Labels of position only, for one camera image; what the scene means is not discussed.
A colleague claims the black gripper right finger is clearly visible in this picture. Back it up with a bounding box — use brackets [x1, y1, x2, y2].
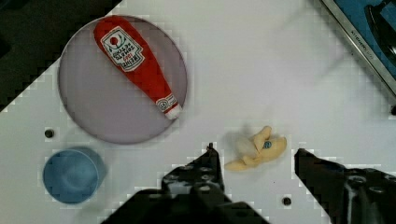
[294, 148, 396, 224]

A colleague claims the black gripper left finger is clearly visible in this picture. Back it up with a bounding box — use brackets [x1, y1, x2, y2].
[101, 145, 269, 224]

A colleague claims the yellow plush banana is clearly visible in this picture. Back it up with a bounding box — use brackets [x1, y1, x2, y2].
[224, 126, 287, 172]

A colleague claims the blue cup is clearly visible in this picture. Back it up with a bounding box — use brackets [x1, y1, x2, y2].
[42, 147, 107, 204]

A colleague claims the grey round plate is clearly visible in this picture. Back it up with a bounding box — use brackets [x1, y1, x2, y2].
[58, 16, 188, 145]

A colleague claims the red plush ketchup bottle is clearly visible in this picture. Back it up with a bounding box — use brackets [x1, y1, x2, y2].
[93, 16, 182, 119]

